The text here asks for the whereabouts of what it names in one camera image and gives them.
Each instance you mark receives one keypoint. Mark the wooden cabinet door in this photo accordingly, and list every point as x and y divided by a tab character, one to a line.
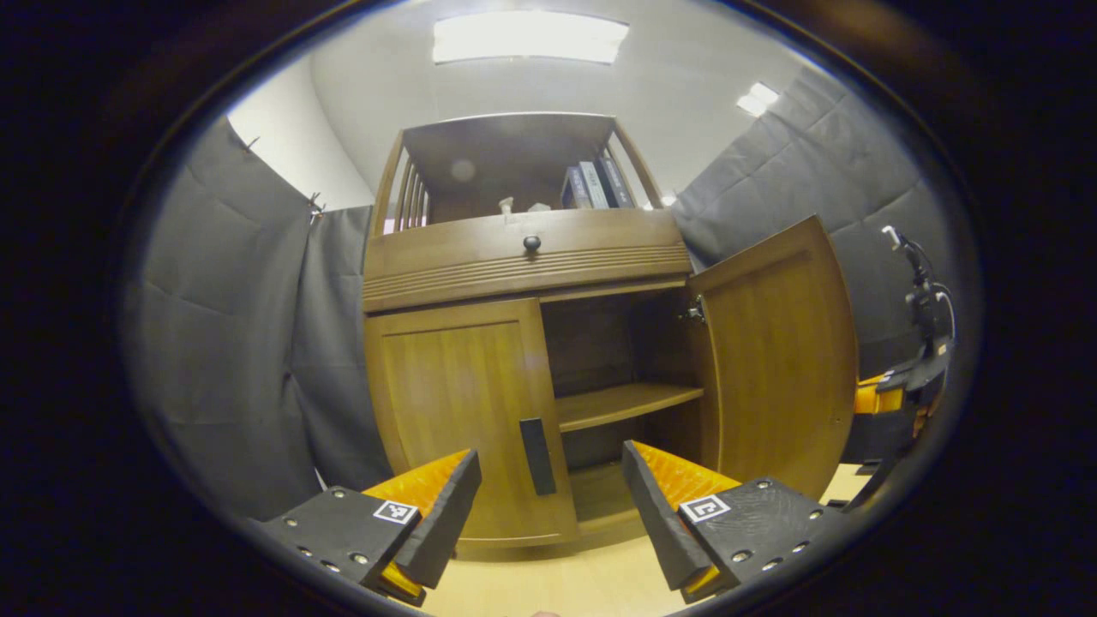
454	403
780	351

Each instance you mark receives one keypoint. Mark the wooden double-door shoe cabinet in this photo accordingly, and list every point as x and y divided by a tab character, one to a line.
600	343

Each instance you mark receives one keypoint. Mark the grey shelf book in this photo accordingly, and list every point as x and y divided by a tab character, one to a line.
593	185

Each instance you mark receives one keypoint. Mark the black drawer knob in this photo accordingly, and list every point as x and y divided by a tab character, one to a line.
532	243

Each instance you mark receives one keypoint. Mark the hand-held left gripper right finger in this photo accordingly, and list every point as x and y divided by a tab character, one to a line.
656	523

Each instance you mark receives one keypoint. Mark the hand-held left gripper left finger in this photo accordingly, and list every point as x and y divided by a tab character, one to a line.
446	523

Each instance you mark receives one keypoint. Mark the blue shelf book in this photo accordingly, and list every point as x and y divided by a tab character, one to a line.
572	188

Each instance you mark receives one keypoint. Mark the wooden inner shelf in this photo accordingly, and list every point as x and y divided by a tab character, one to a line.
617	404

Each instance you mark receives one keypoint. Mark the dark shelf book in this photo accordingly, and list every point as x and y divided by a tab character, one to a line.
615	182

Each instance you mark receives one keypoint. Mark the wooden cabinet drawer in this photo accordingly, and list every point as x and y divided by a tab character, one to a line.
463	257

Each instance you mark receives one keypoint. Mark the small ceiling light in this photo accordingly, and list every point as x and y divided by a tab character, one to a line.
758	98

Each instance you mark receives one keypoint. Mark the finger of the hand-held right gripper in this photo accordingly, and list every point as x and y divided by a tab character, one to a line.
876	398

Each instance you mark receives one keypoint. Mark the ceiling light panel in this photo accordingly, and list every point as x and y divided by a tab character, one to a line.
530	37

